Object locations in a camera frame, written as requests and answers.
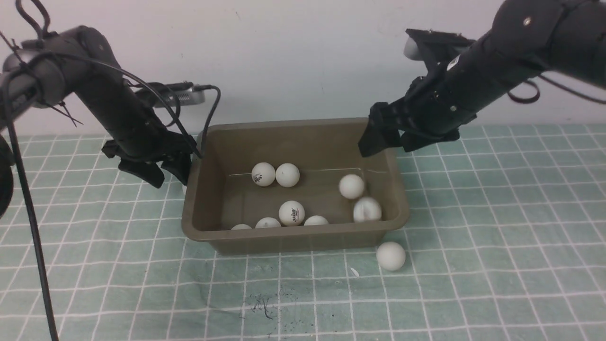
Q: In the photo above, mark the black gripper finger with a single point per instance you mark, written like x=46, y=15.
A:
x=179, y=165
x=148, y=172
x=377, y=137
x=410, y=141

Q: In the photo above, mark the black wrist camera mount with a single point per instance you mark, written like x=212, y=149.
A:
x=434, y=48

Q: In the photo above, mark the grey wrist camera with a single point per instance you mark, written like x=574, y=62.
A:
x=187, y=93

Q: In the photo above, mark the olive green plastic bin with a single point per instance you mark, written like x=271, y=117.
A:
x=221, y=194

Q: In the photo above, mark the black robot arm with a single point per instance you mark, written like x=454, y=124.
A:
x=81, y=61
x=464, y=76

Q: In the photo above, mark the teal checkered table cloth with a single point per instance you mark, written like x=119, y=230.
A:
x=506, y=241

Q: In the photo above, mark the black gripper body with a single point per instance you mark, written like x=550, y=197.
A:
x=423, y=110
x=140, y=139

